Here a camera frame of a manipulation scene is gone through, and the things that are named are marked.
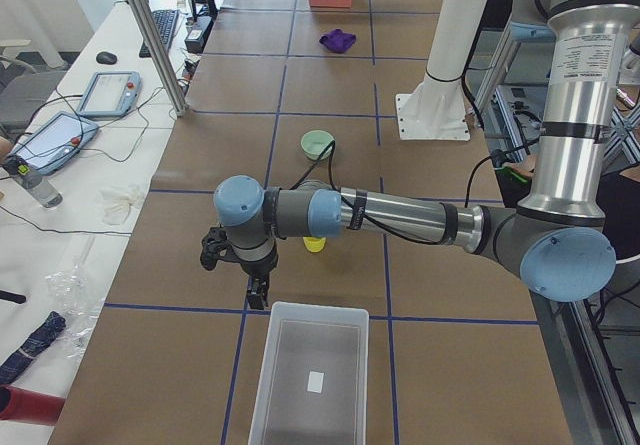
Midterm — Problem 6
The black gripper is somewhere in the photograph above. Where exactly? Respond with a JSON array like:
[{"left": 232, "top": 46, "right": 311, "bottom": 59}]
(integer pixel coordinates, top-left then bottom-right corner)
[{"left": 241, "top": 247, "right": 278, "bottom": 309}]

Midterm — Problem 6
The yellow plastic cup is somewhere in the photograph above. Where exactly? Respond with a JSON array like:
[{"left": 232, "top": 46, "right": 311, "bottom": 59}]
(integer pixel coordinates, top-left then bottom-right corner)
[{"left": 303, "top": 237, "right": 327, "bottom": 253}]

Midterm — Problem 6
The green plastic bowl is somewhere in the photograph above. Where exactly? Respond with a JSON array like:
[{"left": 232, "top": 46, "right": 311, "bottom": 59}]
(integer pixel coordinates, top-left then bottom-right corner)
[{"left": 300, "top": 130, "right": 334, "bottom": 161}]

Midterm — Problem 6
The purple cloth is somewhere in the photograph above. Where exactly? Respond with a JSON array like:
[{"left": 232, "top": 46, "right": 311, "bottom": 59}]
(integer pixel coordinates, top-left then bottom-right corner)
[{"left": 318, "top": 28, "right": 357, "bottom": 54}]

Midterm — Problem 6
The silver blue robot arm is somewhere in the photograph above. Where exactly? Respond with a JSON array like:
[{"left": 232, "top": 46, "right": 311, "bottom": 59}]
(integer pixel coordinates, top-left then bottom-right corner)
[{"left": 200, "top": 0, "right": 639, "bottom": 309}]

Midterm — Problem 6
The clear plastic storage box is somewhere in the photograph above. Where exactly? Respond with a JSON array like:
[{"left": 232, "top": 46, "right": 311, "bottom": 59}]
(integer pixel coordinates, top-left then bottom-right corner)
[{"left": 248, "top": 301, "right": 369, "bottom": 444}]

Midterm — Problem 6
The black power box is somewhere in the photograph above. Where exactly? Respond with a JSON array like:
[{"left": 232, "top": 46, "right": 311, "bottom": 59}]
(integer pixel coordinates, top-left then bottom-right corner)
[{"left": 184, "top": 16, "right": 213, "bottom": 54}]

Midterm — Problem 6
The white label sticker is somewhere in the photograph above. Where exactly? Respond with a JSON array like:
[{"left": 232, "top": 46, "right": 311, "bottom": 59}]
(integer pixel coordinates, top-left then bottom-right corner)
[{"left": 306, "top": 370, "right": 325, "bottom": 394}]

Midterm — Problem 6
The crumpled clear plastic bag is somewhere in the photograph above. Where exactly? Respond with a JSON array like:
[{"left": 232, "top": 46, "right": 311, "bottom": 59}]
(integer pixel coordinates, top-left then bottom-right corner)
[{"left": 45, "top": 235, "right": 104, "bottom": 361}]

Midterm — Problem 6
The clear water bottle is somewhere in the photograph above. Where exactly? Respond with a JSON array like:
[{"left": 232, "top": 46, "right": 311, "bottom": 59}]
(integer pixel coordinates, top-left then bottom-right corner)
[{"left": 2, "top": 155, "right": 63, "bottom": 208}]

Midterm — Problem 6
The far teach pendant tablet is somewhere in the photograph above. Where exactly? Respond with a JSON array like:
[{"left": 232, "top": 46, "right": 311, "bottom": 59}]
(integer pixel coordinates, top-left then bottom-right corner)
[{"left": 77, "top": 71, "right": 141, "bottom": 120}]

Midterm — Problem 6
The teach pendant tablet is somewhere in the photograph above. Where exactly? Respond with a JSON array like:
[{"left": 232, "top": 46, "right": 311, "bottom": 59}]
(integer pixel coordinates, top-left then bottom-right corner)
[
  {"left": 12, "top": 112, "right": 99, "bottom": 175},
  {"left": 77, "top": 71, "right": 141, "bottom": 120}
]

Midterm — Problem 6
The near teach pendant tablet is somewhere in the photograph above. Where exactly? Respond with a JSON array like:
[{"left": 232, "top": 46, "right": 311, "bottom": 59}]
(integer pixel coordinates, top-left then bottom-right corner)
[{"left": 12, "top": 112, "right": 99, "bottom": 175}]

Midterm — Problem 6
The folded dark blue umbrella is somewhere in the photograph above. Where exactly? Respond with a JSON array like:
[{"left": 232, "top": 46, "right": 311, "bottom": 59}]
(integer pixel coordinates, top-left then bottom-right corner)
[{"left": 1, "top": 311, "right": 66, "bottom": 385}]

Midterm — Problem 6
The red cylinder bottle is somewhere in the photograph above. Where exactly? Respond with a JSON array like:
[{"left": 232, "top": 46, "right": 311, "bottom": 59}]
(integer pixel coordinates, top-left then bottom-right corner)
[{"left": 1, "top": 385, "right": 65, "bottom": 426}]

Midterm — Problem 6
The black computer mouse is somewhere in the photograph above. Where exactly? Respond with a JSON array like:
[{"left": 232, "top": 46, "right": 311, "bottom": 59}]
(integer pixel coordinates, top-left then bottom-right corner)
[{"left": 95, "top": 51, "right": 118, "bottom": 65}]

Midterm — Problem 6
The black keyboard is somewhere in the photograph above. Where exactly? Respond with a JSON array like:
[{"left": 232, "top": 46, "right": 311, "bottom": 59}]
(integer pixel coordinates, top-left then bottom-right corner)
[{"left": 151, "top": 9, "right": 181, "bottom": 51}]

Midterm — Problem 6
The grey office chair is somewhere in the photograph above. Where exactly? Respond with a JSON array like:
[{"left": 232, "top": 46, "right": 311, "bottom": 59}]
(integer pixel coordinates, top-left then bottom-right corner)
[{"left": 1, "top": 39, "right": 66, "bottom": 139}]

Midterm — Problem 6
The person in black shirt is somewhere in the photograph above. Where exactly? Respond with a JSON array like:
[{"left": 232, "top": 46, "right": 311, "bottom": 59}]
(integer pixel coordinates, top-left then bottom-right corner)
[{"left": 496, "top": 154, "right": 639, "bottom": 263}]

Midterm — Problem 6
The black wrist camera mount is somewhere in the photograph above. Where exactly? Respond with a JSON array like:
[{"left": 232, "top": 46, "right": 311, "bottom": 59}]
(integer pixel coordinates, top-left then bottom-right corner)
[{"left": 200, "top": 226, "right": 233, "bottom": 271}]

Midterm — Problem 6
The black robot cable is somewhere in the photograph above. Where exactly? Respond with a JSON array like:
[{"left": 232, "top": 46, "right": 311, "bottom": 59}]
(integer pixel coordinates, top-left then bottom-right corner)
[{"left": 289, "top": 139, "right": 536, "bottom": 246}]

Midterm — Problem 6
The white camera mast with base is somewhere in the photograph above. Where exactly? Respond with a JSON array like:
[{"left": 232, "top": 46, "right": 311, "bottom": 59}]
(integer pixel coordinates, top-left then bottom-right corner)
[{"left": 395, "top": 0, "right": 488, "bottom": 142}]

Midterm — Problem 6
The aluminium frame post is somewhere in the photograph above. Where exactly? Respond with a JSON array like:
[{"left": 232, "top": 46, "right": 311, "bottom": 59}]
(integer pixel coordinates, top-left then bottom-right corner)
[{"left": 127, "top": 0, "right": 188, "bottom": 117}]

